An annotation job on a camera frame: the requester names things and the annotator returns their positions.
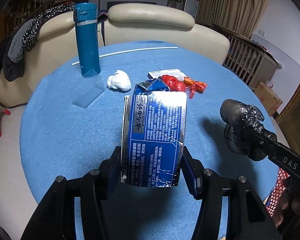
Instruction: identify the black cloth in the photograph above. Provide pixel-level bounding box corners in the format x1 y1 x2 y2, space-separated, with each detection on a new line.
0 37 25 82

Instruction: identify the crumpled white tissue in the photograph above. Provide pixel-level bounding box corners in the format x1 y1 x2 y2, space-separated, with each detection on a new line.
106 69 132 92

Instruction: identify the red mesh basket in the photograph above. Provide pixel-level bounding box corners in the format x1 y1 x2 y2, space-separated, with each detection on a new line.
264 167 291 217

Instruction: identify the wooden crib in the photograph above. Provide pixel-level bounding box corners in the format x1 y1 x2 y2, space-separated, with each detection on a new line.
211 24 283 88

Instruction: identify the red plastic bag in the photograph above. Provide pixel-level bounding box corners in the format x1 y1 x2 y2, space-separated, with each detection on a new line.
158 75 187 93

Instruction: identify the orange plastic bag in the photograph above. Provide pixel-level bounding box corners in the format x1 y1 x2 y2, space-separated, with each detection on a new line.
184 77 208 99

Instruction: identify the clear plastic sheet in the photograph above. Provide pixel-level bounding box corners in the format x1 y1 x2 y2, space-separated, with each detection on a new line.
73 70 105 109

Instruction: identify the blue thermos bottle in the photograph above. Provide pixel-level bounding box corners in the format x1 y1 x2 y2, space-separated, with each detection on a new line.
73 2 101 75

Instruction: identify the blue toothpaste box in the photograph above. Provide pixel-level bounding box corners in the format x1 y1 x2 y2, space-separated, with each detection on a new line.
120 91 188 188

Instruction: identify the person's right hand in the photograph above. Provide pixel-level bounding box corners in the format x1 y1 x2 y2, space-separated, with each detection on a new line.
273 176 300 228

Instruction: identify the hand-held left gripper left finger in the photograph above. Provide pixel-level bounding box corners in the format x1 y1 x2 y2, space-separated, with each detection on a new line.
21 146 123 240

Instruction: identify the white standing air conditioner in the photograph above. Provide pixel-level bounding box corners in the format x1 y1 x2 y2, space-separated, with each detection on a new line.
184 0 199 18

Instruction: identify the black plastic bag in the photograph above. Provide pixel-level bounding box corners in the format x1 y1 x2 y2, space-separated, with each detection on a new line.
220 99 278 162

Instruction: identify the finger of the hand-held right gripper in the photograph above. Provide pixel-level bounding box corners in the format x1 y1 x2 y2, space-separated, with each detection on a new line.
246 126 300 180

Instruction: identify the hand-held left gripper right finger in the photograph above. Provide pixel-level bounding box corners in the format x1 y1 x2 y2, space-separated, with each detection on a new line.
181 146 276 240

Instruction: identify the small white box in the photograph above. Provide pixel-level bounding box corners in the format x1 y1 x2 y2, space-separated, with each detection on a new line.
148 68 186 80

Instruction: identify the dark floral cloth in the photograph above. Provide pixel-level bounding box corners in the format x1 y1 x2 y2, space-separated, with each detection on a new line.
22 4 77 52

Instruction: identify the grey knit cloth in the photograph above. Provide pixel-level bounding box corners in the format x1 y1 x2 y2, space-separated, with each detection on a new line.
7 19 35 63

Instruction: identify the crumpled blue carton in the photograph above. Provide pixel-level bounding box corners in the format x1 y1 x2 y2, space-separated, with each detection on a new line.
134 78 170 97

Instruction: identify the cardboard box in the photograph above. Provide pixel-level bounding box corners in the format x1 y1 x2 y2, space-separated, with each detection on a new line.
254 81 283 117

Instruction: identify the cream leather sofa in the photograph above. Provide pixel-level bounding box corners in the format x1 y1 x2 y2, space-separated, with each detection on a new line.
0 4 231 108

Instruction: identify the thin white tube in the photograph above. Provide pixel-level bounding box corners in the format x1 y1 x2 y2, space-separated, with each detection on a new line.
71 46 178 66

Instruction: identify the beige curtain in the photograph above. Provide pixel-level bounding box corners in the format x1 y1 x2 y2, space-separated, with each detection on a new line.
195 0 271 37

